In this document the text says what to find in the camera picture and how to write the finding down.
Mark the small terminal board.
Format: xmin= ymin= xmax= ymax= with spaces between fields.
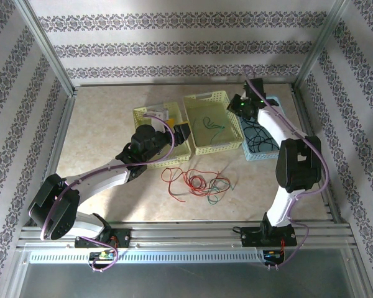
xmin=263 ymin=249 xmax=285 ymax=262
xmin=89 ymin=250 xmax=117 ymax=262

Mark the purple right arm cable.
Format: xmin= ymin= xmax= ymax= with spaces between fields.
xmin=242 ymin=64 xmax=329 ymax=271

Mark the aluminium rear rail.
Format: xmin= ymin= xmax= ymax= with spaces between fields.
xmin=74 ymin=82 xmax=296 ymax=89

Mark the black cable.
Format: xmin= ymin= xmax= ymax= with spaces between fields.
xmin=242 ymin=116 xmax=282 ymax=155
xmin=245 ymin=122 xmax=282 ymax=155

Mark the grey metal sheet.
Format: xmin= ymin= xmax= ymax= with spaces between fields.
xmin=17 ymin=262 xmax=355 ymax=298

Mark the yellow plastic basket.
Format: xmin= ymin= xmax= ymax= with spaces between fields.
xmin=182 ymin=90 xmax=246 ymax=156

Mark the red cable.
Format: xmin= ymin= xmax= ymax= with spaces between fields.
xmin=185 ymin=169 xmax=226 ymax=197

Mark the blue plastic basket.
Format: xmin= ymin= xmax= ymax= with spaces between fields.
xmin=236 ymin=96 xmax=283 ymax=163

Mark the aluminium frame post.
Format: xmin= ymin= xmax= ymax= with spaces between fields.
xmin=14 ymin=0 xmax=78 ymax=97
xmin=293 ymin=0 xmax=354 ymax=94

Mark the pale green plastic basket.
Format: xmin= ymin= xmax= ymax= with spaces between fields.
xmin=132 ymin=101 xmax=193 ymax=170

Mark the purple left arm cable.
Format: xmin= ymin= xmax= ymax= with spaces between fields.
xmin=40 ymin=114 xmax=175 ymax=274

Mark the green cable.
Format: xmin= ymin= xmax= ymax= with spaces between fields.
xmin=203 ymin=115 xmax=229 ymax=145
xmin=206 ymin=177 xmax=236 ymax=206

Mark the grey slotted cable duct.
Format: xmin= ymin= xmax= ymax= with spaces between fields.
xmin=29 ymin=249 xmax=268 ymax=265

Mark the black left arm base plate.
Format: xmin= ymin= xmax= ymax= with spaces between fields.
xmin=74 ymin=228 xmax=132 ymax=249

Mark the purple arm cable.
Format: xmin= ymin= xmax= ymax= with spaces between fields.
xmin=242 ymin=64 xmax=329 ymax=271
xmin=40 ymin=114 xmax=175 ymax=274

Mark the aluminium mounting rail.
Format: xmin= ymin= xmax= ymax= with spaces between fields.
xmin=17 ymin=220 xmax=360 ymax=251

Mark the aluminium side rail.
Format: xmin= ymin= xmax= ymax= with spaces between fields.
xmin=30 ymin=93 xmax=78 ymax=226
xmin=290 ymin=86 xmax=341 ymax=223

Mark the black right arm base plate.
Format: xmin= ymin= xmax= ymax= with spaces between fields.
xmin=241 ymin=225 xmax=298 ymax=248

